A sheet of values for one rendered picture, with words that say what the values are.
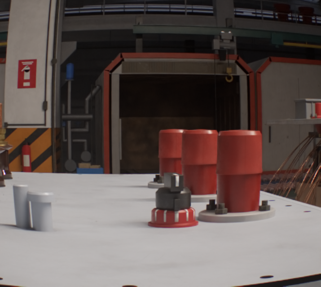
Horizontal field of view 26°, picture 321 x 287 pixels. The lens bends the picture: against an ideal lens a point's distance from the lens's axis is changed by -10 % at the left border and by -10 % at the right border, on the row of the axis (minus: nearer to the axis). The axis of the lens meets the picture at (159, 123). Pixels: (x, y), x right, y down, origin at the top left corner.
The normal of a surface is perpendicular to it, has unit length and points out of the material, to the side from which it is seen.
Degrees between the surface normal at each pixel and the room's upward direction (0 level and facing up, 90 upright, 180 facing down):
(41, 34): 90
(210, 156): 89
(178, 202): 90
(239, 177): 90
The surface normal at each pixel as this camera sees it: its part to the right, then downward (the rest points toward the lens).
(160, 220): -0.62, -0.03
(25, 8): 0.13, 0.00
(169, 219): -0.18, -0.04
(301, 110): -0.98, -0.03
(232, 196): -0.40, 0.00
